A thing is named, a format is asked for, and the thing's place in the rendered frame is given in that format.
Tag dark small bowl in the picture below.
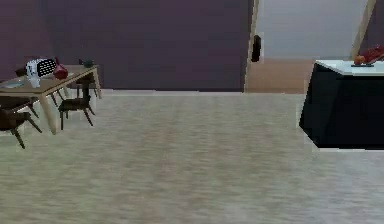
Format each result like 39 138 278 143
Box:
78 58 96 69

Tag dark wooden chair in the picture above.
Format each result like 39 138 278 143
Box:
58 79 96 131
0 96 40 119
0 107 43 150

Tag light wooden dining table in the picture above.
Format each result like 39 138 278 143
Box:
0 64 103 136

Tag black counter with white top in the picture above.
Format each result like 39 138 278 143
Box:
298 59 384 150

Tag white and black appliance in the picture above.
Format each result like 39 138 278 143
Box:
25 58 58 89

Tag pale plate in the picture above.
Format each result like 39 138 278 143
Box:
1 81 25 90

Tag red object on counter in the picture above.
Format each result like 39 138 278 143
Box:
362 44 384 65

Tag black door handle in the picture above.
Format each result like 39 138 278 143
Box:
250 34 262 63

